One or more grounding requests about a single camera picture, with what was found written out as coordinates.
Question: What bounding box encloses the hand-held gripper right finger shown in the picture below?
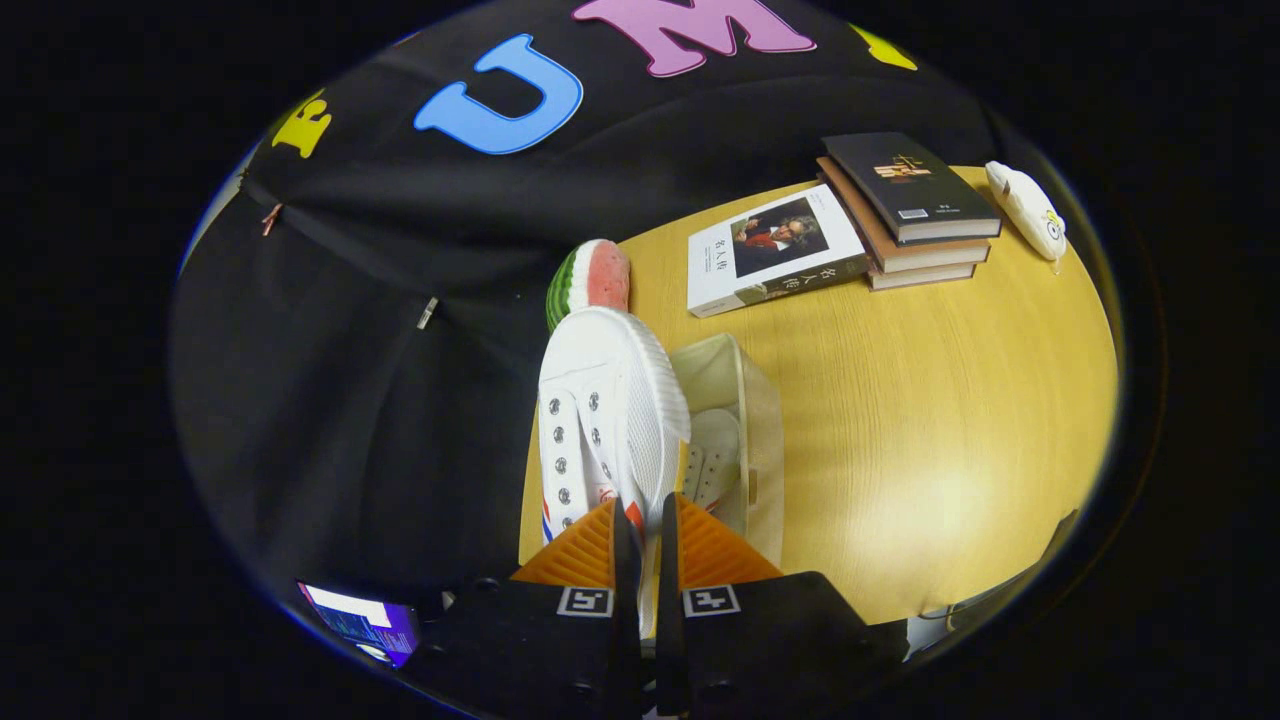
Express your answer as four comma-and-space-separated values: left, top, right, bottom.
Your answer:
655, 492, 906, 720

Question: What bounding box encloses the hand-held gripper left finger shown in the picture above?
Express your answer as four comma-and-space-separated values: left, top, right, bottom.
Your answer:
410, 497, 647, 720

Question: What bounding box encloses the beige fabric storage box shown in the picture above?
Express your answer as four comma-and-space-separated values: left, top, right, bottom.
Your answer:
668, 333, 786, 569

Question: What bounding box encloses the white canvas shoe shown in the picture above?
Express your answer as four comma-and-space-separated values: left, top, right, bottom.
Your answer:
680, 408, 743, 513
538, 306, 692, 641

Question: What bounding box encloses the laptop screen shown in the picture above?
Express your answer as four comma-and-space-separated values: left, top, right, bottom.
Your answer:
297, 582, 421, 669

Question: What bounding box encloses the black backdrop cloth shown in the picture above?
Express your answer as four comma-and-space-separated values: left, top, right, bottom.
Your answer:
170, 0, 1011, 601

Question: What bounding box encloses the white portrait cover book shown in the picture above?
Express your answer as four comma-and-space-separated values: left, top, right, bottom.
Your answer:
687, 183, 871, 319

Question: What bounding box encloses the watermelon slice plush toy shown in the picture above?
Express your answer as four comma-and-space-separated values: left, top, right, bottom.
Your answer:
546, 239, 631, 333

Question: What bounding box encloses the thin brown cover book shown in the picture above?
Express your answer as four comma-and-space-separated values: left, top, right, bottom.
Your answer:
865, 260, 977, 292

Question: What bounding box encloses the thick brown cover book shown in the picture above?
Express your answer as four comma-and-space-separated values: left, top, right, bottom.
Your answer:
816, 155, 992, 274

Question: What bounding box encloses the black cover book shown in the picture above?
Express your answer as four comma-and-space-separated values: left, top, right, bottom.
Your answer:
822, 131, 1003, 245

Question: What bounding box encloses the white plush pouch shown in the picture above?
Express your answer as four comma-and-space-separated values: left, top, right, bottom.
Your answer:
985, 161, 1068, 263

